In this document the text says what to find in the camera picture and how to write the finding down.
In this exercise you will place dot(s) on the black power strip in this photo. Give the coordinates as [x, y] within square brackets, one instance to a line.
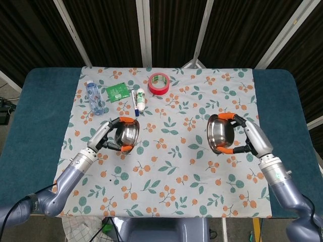
[5, 111]

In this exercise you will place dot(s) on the steel bowl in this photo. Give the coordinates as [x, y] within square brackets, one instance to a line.
[128, 133]
[219, 133]

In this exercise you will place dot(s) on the white table leg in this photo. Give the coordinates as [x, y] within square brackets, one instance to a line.
[224, 229]

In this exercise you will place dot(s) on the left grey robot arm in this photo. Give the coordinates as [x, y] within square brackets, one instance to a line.
[68, 179]

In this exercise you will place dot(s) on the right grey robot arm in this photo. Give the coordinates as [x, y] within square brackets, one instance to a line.
[285, 189]

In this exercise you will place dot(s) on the red tape roll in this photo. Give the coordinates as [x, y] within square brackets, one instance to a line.
[158, 84]

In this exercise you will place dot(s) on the dark folding screen white frame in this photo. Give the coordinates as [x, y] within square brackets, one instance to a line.
[106, 30]

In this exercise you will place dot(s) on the floral tablecloth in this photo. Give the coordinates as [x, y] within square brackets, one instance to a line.
[164, 176]

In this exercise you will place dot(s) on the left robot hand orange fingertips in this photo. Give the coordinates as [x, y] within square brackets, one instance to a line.
[99, 134]

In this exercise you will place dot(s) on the clear plastic water bottle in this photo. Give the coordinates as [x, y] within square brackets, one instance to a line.
[95, 99]

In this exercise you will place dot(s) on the green sachet packet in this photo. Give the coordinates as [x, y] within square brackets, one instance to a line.
[116, 92]

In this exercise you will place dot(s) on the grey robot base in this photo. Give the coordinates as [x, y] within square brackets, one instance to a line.
[161, 230]

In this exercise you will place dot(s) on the teal table cover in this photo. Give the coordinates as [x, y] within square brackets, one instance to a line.
[38, 113]

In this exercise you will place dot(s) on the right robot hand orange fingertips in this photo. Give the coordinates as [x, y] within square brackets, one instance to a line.
[257, 138]

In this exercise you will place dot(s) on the white blue marker pen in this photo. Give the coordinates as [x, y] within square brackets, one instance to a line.
[134, 104]

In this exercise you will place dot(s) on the white checked cloth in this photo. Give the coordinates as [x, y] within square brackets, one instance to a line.
[80, 230]

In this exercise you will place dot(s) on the small white tube bottle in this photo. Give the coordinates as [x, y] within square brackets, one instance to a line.
[140, 99]

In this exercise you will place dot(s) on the small green object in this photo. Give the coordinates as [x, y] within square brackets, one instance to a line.
[107, 229]

